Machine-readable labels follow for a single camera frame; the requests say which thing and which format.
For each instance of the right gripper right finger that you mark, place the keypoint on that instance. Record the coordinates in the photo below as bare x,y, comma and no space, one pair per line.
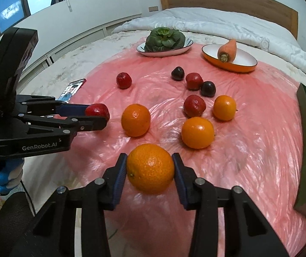
247,231

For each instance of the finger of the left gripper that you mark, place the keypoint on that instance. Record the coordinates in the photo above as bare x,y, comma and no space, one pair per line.
47,106
36,125

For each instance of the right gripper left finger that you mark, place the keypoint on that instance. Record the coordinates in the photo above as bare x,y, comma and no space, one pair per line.
52,231

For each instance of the large front orange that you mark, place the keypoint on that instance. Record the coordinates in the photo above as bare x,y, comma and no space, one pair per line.
150,169

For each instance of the small orange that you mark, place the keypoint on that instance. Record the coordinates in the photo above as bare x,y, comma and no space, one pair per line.
224,108

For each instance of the dark plum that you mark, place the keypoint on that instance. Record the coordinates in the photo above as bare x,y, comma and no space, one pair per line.
178,74
208,89

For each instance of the blue gloved hand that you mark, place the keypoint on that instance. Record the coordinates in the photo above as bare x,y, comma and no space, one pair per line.
11,172

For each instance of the smartphone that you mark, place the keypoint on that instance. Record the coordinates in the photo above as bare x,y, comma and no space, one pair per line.
71,90

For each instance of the floral bed sheet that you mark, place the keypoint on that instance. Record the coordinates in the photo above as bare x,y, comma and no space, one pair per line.
42,175

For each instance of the pink plastic sheet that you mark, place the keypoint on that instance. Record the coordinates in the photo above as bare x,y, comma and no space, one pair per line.
260,149

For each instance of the green leafy vegetable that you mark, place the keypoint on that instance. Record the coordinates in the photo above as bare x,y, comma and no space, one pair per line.
163,39

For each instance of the carrot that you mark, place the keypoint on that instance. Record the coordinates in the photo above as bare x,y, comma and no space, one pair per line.
227,52

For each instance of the white duvet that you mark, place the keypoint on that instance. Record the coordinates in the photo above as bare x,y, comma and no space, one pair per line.
246,29

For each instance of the wooden headboard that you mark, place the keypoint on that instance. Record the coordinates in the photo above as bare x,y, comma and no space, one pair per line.
269,10

